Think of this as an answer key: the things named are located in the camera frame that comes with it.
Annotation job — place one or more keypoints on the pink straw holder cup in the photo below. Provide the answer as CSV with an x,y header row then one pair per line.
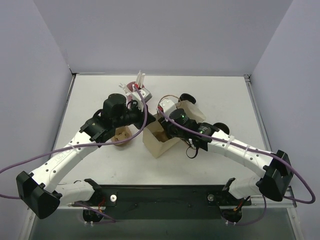
x,y
128,94

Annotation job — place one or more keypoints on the brown cardboard cup carrier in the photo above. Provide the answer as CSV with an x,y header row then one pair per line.
x,y
161,136

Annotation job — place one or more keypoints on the brown paper bag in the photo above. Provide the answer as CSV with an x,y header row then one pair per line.
x,y
157,148

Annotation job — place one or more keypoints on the white paper straw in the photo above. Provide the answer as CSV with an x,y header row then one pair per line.
x,y
137,78
140,81

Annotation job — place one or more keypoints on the stack of black lids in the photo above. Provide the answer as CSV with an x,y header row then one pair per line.
x,y
187,97

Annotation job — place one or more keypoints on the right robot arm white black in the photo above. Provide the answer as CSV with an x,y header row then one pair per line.
x,y
271,175

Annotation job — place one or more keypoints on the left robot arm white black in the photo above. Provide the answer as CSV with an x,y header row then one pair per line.
x,y
39,188

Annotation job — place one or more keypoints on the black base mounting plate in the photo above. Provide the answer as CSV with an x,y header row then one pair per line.
x,y
163,202

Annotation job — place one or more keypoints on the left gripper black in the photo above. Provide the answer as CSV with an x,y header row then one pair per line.
x,y
148,119

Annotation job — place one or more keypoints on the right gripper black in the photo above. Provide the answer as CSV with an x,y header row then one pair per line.
x,y
164,125

